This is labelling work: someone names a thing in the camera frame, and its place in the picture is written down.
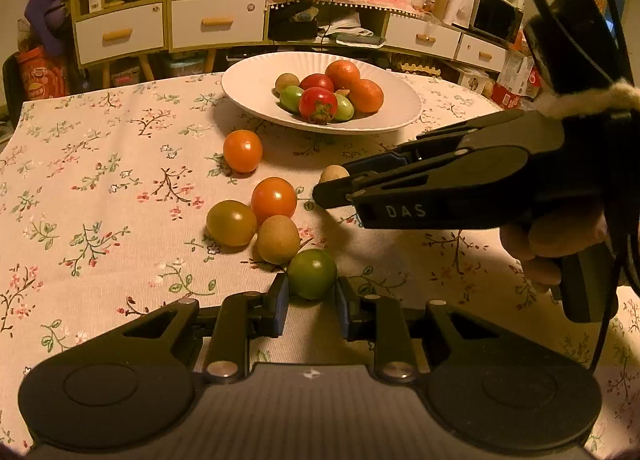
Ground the black flat bag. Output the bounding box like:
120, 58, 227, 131
2, 53, 23, 116

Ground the floral tablecloth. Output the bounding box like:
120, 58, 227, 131
0, 71, 640, 460

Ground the clear box with blue lid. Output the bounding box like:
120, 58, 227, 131
160, 55, 207, 80

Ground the black box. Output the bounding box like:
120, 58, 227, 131
270, 15, 319, 41

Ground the person's right hand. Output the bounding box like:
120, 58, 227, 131
500, 204, 609, 296

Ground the olive yellow tomato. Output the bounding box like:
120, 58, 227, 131
206, 200, 258, 247

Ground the orange printed bag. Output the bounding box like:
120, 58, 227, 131
16, 48, 68, 101

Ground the red tomato with dried calyx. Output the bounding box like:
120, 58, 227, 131
299, 87, 339, 124

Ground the purple plush object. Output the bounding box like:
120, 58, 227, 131
24, 0, 73, 56

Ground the white printed carton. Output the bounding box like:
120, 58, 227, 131
452, 65, 496, 96

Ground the white ribbed plate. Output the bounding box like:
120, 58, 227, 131
221, 51, 423, 133

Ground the orange tomato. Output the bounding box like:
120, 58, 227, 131
250, 177, 298, 218
223, 129, 264, 174

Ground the white drawer with wooden handle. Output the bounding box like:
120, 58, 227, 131
74, 3, 166, 66
171, 0, 266, 50
457, 34, 503, 72
386, 15, 461, 58

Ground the brown kiwi fruit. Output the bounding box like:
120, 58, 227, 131
256, 215, 301, 265

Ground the black microwave oven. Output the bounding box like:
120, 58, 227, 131
470, 0, 525, 46

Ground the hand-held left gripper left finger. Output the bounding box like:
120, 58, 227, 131
117, 273, 292, 384

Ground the tan round fruit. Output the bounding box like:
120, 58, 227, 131
319, 165, 351, 184

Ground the person's right forearm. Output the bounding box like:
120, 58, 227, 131
522, 0, 640, 120

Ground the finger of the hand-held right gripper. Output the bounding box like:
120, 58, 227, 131
344, 108, 527, 177
311, 145, 531, 210

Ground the small clear storage box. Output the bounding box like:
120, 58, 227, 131
110, 65, 142, 88

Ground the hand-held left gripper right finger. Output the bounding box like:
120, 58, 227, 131
335, 276, 526, 384

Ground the wooden tv stand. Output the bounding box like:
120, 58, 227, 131
265, 0, 523, 74

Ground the yellow egg tray stack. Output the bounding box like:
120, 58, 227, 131
390, 58, 443, 78

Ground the tan speckled fruit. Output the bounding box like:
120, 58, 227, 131
274, 72, 301, 95

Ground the light green tomato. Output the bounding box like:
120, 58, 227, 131
279, 86, 307, 114
332, 93, 356, 121

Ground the dark green tomato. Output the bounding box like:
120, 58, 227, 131
287, 249, 338, 301

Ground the white papers pile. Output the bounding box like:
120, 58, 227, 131
320, 10, 386, 47

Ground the orange mandarin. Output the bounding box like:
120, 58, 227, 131
348, 79, 385, 114
325, 60, 361, 90

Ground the low wooden drawer cabinet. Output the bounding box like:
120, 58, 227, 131
166, 0, 268, 74

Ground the white and red carton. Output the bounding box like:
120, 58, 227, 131
492, 48, 537, 110

